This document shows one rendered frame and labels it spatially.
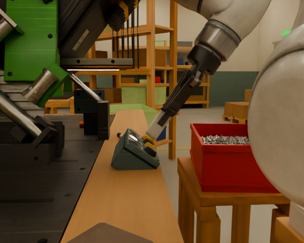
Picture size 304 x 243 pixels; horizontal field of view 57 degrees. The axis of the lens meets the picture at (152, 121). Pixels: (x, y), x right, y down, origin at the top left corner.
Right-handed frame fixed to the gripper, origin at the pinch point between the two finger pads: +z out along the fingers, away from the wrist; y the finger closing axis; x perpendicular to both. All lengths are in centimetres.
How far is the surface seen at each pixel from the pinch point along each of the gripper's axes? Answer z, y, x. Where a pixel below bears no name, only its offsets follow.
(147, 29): -57, 253, 26
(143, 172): 7.9, -14.7, -0.4
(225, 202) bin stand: 6.0, -4.5, -23.2
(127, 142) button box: 5.2, -12.7, 5.2
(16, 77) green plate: 9.3, 0.0, 32.6
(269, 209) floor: 19, 144, -142
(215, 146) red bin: -3.6, -2.1, -13.9
